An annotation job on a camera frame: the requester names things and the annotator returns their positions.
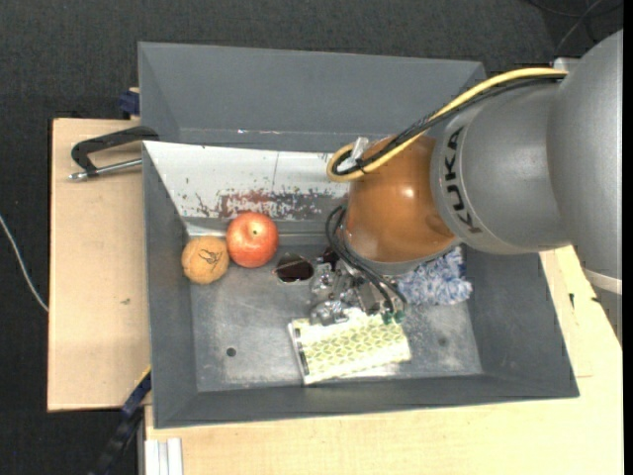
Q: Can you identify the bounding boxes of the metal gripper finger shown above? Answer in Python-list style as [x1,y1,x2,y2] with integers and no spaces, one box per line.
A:
[308,299,351,327]
[310,262,342,296]

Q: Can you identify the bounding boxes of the dark red-brown sunglasses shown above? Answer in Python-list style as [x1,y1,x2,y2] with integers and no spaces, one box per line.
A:
[271,245,342,285]

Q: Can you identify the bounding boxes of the white green patterned box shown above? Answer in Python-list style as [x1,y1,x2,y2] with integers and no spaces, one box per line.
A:
[288,307,413,386]

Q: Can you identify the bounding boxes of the blue and white fluffy cloth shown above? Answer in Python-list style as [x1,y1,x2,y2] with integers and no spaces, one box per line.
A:
[395,245,474,308]

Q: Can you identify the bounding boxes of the grey metal bin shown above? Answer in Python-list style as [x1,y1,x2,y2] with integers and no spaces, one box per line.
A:
[136,41,581,429]

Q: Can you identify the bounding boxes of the red apple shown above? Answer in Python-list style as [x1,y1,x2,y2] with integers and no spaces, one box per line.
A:
[226,211,281,269]

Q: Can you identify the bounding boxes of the orange ball with black mark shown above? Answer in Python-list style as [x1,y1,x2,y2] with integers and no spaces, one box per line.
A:
[180,236,231,285]

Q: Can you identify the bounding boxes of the pale brown flat board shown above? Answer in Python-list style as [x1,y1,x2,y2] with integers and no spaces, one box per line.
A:
[46,118,152,413]

